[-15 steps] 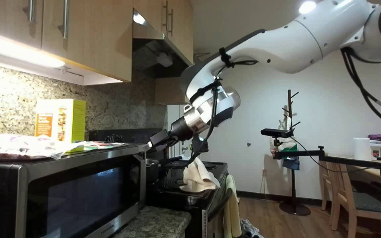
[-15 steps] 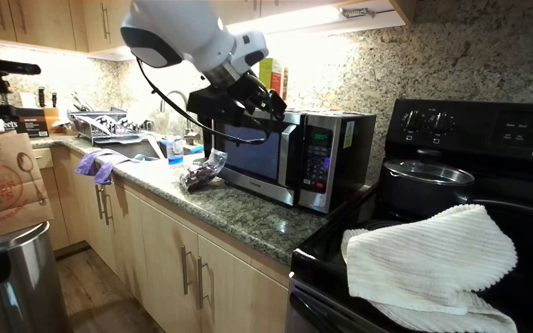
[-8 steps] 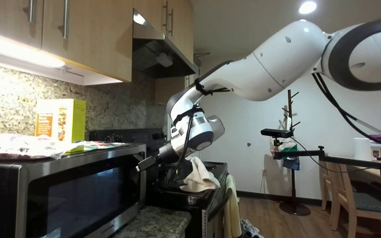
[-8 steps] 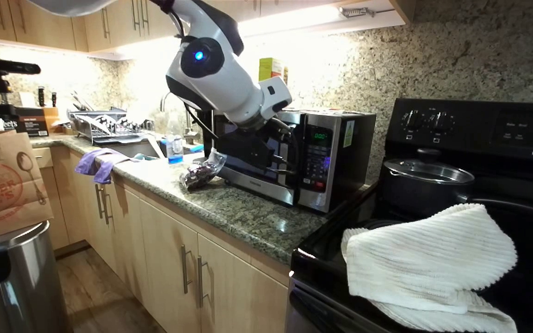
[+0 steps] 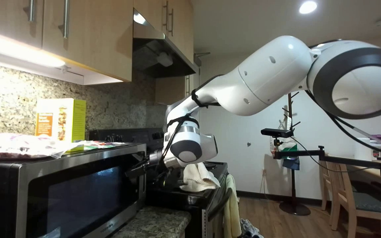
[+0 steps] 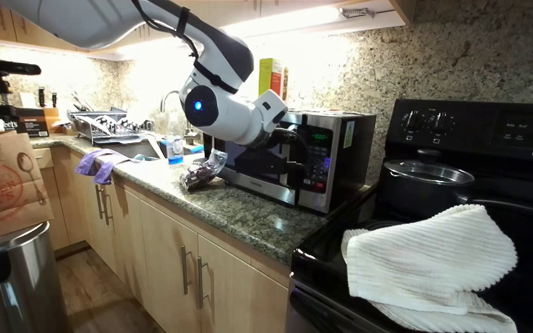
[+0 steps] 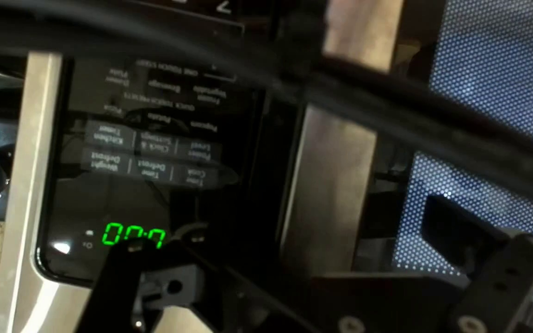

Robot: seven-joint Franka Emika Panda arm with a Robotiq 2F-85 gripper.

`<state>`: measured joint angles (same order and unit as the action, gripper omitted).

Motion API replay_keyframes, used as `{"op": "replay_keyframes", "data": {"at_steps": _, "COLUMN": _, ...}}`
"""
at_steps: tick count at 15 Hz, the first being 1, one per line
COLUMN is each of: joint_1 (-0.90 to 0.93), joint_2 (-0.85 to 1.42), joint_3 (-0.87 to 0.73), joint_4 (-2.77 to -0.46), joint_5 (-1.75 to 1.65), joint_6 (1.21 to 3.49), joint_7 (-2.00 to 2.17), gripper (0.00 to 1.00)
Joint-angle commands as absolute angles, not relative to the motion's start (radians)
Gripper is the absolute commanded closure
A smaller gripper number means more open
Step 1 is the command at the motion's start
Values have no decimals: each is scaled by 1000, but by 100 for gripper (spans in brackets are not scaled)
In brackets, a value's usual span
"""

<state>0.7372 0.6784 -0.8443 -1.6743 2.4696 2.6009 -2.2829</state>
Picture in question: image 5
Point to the row of wooden chairs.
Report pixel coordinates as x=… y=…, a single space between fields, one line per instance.
x=359 y=201

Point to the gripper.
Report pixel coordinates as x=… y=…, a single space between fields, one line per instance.
x=148 y=167

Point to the white paper roll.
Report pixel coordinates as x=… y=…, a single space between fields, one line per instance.
x=364 y=150

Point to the yellow towel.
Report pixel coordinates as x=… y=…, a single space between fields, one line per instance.
x=232 y=211

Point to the stainless steel microwave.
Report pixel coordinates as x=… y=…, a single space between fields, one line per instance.
x=78 y=188

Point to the clear plastic bag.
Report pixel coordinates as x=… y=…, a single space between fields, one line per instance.
x=15 y=145

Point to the under-cabinet light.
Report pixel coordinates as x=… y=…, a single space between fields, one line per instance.
x=18 y=51

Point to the colourful paper leaflets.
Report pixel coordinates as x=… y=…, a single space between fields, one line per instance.
x=101 y=144

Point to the microwave door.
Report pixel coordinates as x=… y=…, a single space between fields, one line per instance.
x=84 y=195

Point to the heap of clothes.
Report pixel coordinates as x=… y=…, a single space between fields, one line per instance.
x=250 y=229

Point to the hanging bag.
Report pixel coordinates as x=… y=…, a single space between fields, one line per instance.
x=289 y=155

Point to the yellow and orange food box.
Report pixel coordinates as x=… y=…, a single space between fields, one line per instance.
x=61 y=119

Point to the camera on mount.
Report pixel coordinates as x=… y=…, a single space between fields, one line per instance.
x=278 y=133

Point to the cabinet door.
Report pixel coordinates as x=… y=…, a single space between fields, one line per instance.
x=8 y=23
x=98 y=36

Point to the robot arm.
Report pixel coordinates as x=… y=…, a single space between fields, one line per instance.
x=270 y=79

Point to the small wooden wall cabinet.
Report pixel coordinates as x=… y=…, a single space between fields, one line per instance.
x=172 y=90

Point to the cream cloth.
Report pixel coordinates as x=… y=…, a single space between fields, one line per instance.
x=198 y=178

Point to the dark coat stand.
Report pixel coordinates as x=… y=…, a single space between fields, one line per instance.
x=293 y=198

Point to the range hood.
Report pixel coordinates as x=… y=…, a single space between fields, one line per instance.
x=157 y=56

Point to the black stove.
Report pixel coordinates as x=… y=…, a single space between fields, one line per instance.
x=190 y=201

